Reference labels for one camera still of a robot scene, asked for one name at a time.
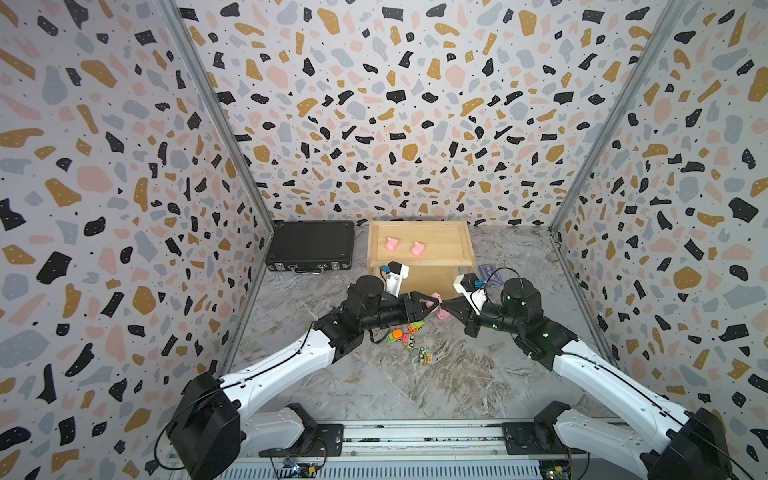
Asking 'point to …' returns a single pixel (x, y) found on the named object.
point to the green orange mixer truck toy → (395, 335)
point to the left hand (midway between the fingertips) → (437, 305)
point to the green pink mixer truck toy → (408, 338)
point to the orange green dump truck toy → (415, 326)
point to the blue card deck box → (486, 270)
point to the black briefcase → (311, 246)
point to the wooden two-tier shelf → (436, 252)
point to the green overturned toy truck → (425, 356)
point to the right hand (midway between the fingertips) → (445, 305)
